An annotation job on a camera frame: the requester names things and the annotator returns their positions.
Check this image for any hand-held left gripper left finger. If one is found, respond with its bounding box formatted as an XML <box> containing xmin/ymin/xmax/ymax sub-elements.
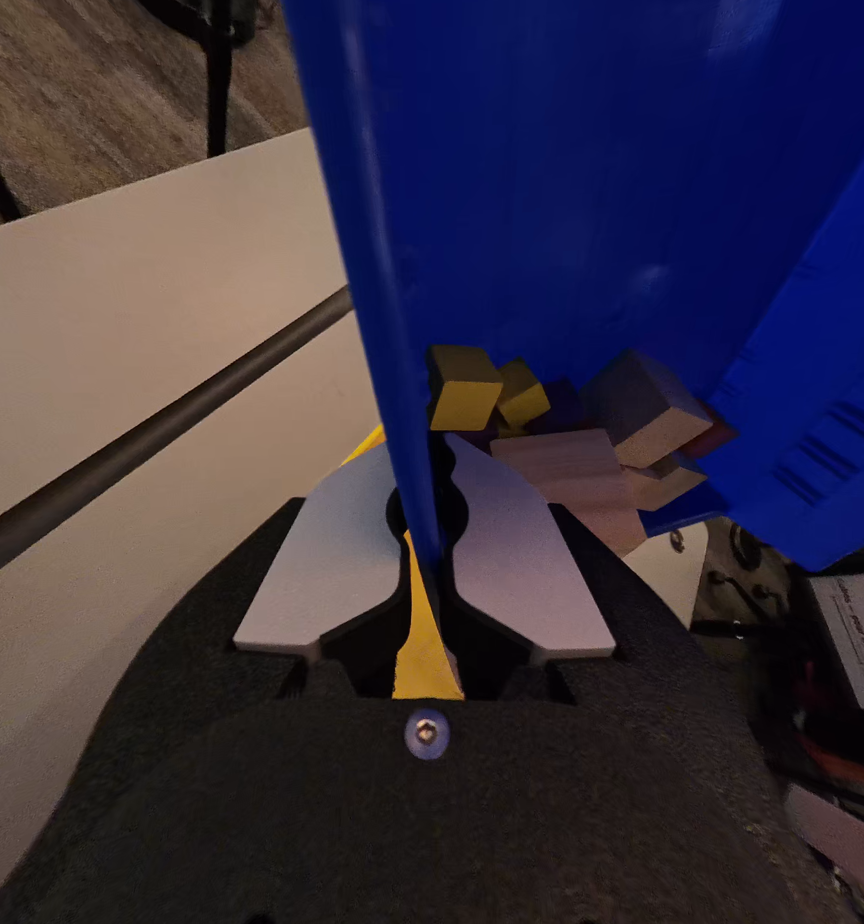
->
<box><xmin>232</xmin><ymin>442</ymin><xmax>413</xmax><ymax>700</ymax></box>

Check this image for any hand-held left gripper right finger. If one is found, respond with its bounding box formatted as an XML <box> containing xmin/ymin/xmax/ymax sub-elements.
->
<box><xmin>439</xmin><ymin>432</ymin><xmax>617</xmax><ymax>701</ymax></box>

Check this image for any pile of wooden cubes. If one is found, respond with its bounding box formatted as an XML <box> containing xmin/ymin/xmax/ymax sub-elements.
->
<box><xmin>426</xmin><ymin>345</ymin><xmax>739</xmax><ymax>557</ymax></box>

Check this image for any yellow plastic box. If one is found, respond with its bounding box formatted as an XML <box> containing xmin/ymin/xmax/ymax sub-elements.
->
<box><xmin>341</xmin><ymin>424</ymin><xmax>466</xmax><ymax>701</ymax></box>

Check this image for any blue plastic box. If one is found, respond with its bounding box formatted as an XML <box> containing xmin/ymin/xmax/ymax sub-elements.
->
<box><xmin>280</xmin><ymin>0</ymin><xmax>864</xmax><ymax>575</ymax></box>

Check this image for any printed paper card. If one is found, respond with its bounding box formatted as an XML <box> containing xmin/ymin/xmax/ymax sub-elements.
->
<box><xmin>807</xmin><ymin>574</ymin><xmax>864</xmax><ymax>714</ymax></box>

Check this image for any black sign stand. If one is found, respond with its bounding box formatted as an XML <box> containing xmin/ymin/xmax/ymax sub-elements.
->
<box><xmin>139</xmin><ymin>0</ymin><xmax>256</xmax><ymax>158</ymax></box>

